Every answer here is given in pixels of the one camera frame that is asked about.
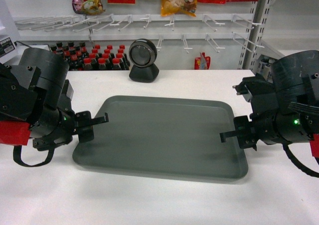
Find black barcode scanner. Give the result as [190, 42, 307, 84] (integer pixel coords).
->
[129, 38, 159, 83]

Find yellow snack bag hanging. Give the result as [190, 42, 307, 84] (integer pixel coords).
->
[160, 0, 197, 17]

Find red left cable connector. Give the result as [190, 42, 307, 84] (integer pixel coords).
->
[0, 121, 30, 146]

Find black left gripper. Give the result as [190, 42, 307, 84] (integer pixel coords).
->
[31, 108, 109, 151]

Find white peg hook rail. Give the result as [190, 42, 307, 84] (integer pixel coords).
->
[14, 13, 260, 52]

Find white checkout counter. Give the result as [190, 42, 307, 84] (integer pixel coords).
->
[0, 69, 319, 225]

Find silver grey metal tray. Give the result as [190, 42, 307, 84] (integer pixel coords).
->
[72, 95, 248, 181]

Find black left cable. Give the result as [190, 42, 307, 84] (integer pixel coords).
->
[12, 145, 55, 168]

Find red cap soy sauce bottles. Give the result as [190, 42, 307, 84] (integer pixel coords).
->
[49, 41, 131, 71]

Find black cable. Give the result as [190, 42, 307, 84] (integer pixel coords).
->
[12, 145, 55, 168]
[283, 142, 319, 178]

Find black right cable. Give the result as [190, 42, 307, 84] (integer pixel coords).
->
[283, 142, 319, 178]

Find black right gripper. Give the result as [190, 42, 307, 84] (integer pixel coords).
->
[219, 110, 314, 149]

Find red snack pouch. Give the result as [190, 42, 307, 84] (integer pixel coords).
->
[194, 52, 211, 70]

